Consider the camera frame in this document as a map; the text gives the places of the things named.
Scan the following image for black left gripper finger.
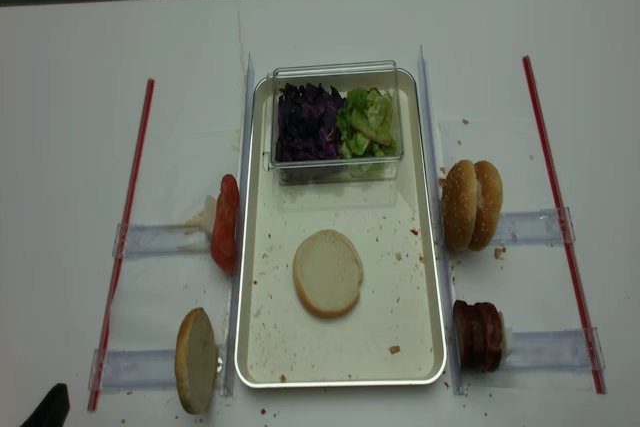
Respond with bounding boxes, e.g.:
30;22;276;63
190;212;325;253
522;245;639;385
23;383;70;427

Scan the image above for clear tomato dispenser track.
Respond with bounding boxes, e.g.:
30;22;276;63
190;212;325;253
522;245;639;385
112;224;211;259

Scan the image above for red tomato slices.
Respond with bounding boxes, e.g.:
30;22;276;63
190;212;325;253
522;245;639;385
210;174;240;274

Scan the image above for white tomato pusher block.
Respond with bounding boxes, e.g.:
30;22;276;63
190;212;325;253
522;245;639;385
201;195;217;237

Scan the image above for green lettuce in container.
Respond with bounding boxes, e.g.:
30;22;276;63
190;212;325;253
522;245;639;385
337;88;396;158

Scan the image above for brown meat patties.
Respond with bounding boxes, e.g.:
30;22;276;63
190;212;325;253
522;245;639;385
453;300;504;372

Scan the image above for clear left bun track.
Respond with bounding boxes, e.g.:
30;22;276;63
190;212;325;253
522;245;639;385
88;345;225;393

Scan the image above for upright bun half left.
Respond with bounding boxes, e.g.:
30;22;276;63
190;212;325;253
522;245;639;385
174;308;218;415

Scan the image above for bottom bun on tray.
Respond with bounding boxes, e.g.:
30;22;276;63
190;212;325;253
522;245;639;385
292;229;364;318

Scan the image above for white rectangular tray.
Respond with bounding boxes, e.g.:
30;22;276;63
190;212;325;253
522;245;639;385
235;70;447;389

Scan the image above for purple cabbage shreds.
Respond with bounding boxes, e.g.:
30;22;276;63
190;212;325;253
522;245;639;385
275;83;346;162

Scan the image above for clear plastic salad container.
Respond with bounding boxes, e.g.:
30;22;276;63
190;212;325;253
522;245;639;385
263;60;404;185

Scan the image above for sesame bun front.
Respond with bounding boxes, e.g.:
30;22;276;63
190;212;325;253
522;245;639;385
441;160;478;251

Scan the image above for sesame bun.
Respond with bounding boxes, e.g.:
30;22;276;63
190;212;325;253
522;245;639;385
441;160;478;251
469;160;503;251

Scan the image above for white patty pusher block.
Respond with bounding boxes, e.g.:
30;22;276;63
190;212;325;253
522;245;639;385
499;311;513;364

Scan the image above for sesame bun back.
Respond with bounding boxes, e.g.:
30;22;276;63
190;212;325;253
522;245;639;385
469;160;503;251

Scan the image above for clear patty track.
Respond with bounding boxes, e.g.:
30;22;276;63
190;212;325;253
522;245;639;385
501;328;606;371

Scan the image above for clear sesame bun track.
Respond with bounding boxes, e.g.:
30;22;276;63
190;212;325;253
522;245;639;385
490;207;575;246

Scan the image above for left clear long rail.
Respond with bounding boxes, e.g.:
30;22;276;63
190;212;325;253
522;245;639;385
221;54;255;398

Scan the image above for clear long rail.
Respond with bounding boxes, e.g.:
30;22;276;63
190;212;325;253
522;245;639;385
221;54;255;398
417;45;468;396

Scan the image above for left red straw rail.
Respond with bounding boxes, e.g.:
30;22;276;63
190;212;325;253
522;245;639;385
87;78;155;413

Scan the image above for red straw rail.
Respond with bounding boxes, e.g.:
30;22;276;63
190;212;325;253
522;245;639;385
522;55;607;395
87;78;155;413

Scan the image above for right clear long rail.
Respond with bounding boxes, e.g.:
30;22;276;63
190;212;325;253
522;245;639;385
417;45;468;396

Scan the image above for right red straw rail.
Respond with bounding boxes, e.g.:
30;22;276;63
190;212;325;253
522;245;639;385
522;55;607;395

